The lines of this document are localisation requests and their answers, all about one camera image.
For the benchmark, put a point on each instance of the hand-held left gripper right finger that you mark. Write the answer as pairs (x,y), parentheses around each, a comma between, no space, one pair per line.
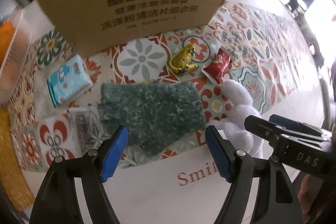
(218,155)

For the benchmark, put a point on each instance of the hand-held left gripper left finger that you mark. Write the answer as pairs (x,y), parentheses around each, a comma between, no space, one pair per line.
(115,153)

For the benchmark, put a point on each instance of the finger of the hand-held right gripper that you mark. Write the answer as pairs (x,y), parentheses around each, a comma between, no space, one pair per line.
(262,127)
(284,121)

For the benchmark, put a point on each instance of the white plush toy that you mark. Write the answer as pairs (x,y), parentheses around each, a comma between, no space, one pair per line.
(237,108)

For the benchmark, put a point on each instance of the green fuzzy cloth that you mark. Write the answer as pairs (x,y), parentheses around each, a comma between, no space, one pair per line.
(155,108)

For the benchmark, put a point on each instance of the person's right hand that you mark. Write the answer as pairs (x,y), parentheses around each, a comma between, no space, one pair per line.
(305,188)

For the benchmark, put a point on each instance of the clear patterned packet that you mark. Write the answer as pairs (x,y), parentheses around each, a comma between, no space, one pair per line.
(84,125)

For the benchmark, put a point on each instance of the red snack packet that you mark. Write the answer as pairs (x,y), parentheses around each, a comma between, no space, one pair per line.
(216,67)

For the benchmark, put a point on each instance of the patterned floral tablecloth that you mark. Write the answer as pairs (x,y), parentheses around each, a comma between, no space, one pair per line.
(257,50)

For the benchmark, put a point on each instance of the blue tissue packet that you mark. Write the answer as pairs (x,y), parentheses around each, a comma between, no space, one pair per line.
(67,82)

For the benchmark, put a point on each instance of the yellow toy figure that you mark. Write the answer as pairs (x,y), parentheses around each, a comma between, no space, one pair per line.
(183,60)

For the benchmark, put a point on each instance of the yellow woven cloth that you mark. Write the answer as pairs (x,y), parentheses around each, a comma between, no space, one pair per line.
(13,161)

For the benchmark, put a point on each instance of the clear plastic container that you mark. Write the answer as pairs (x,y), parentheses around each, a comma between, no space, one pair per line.
(13,56)

